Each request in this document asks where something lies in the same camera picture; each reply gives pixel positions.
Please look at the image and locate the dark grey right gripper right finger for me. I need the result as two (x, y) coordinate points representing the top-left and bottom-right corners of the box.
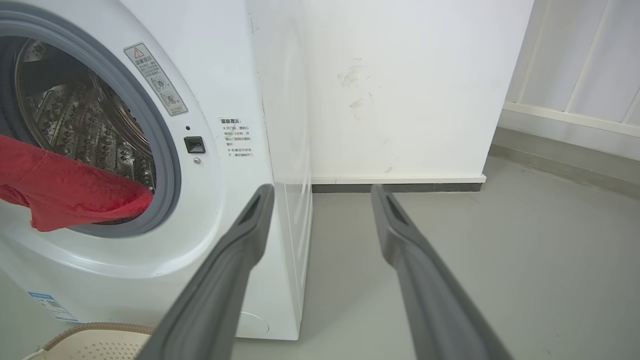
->
(370, 184), (513, 360)

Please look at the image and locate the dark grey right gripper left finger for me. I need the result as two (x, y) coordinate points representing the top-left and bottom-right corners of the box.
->
(136, 183), (276, 360)

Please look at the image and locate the red and white garment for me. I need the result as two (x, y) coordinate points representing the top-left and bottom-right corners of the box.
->
(0, 134), (154, 232)

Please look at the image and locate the cream perforated laundry basket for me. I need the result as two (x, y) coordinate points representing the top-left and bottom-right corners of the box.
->
(22, 322), (156, 360)

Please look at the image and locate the stainless steel washing machine drum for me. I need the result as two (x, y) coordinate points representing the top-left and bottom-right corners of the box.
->
(15, 39), (157, 193)

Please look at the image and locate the round white filter cover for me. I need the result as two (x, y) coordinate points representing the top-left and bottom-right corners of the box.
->
(235, 311), (270, 337)

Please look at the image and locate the white front-load washing machine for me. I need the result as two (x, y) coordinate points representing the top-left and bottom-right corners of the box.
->
(0, 0), (313, 342)

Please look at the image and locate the white and dark baseboard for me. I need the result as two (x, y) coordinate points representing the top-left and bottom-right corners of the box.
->
(311, 174), (487, 194)

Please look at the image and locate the grey rubber door gasket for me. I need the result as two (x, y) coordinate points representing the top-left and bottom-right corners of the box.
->
(0, 4), (182, 239)

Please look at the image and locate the blue white energy label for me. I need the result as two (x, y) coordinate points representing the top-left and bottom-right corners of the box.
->
(27, 291), (79, 323)

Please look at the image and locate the clear text notice sticker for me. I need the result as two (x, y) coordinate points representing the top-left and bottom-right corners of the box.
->
(218, 117), (255, 159)

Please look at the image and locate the grey warning sticker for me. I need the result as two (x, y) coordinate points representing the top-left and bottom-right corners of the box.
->
(123, 42), (189, 117)

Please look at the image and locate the white slatted panel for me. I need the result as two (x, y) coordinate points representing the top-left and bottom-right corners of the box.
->
(497, 0), (640, 161)

